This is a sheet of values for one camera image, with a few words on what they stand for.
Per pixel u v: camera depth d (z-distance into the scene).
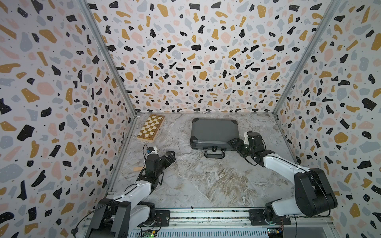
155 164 0.68
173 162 0.80
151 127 1.09
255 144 0.70
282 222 0.73
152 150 0.79
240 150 0.81
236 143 0.82
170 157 0.80
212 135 0.97
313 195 0.43
